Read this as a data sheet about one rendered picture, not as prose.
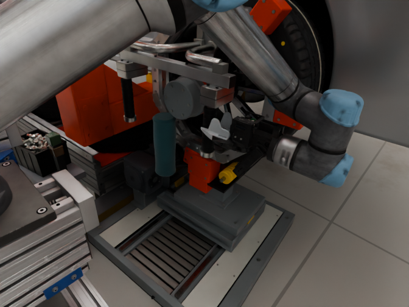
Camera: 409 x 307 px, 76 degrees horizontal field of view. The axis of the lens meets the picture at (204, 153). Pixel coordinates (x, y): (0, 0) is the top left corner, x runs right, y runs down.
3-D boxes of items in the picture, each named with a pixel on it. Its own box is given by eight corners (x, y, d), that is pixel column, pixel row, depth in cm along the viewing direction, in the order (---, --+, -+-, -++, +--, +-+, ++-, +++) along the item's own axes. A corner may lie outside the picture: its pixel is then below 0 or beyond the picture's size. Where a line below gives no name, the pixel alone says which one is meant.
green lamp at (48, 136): (62, 143, 101) (59, 134, 99) (52, 147, 98) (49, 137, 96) (57, 139, 103) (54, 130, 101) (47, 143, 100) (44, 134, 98)
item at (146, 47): (204, 52, 88) (206, 16, 82) (164, 61, 74) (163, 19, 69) (166, 44, 96) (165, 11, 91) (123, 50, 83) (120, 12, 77)
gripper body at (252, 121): (244, 109, 67) (289, 123, 62) (240, 138, 72) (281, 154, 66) (229, 117, 62) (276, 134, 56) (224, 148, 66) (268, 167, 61)
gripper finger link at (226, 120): (218, 105, 73) (244, 116, 68) (216, 124, 76) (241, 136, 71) (210, 108, 71) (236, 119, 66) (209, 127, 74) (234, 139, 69)
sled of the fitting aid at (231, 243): (263, 212, 151) (266, 200, 146) (230, 254, 126) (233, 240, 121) (196, 178, 175) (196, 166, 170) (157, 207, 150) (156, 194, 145)
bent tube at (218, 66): (257, 63, 78) (263, 24, 72) (222, 75, 65) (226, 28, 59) (210, 53, 87) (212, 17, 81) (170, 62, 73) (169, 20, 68)
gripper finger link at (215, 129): (202, 111, 69) (234, 120, 65) (201, 131, 72) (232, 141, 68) (196, 115, 66) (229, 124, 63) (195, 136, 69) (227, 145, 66)
